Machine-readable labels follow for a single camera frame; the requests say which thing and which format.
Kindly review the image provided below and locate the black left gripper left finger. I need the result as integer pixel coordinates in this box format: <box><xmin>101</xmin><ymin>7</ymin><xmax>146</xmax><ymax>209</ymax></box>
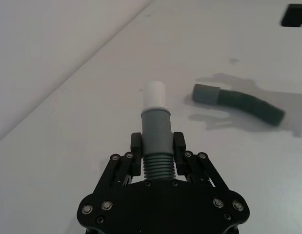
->
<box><xmin>91</xmin><ymin>133</ymin><xmax>143</xmax><ymax>196</ymax></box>

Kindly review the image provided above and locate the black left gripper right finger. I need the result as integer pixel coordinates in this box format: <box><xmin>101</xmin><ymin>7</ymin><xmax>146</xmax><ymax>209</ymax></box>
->
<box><xmin>173</xmin><ymin>131</ymin><xmax>230</xmax><ymax>191</ymax></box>

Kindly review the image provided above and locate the grey corrugated hose white tip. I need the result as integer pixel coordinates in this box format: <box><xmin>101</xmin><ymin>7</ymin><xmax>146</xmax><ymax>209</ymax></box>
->
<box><xmin>140</xmin><ymin>80</ymin><xmax>177</xmax><ymax>181</ymax></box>

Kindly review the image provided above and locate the black object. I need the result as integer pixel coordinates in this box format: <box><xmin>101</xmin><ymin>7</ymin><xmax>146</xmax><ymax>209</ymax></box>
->
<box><xmin>280</xmin><ymin>4</ymin><xmax>302</xmax><ymax>28</ymax></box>

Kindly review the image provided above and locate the dark grey corrugated hose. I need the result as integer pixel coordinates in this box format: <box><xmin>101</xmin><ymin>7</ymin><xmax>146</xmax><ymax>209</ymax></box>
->
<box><xmin>191</xmin><ymin>83</ymin><xmax>286</xmax><ymax>127</ymax></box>

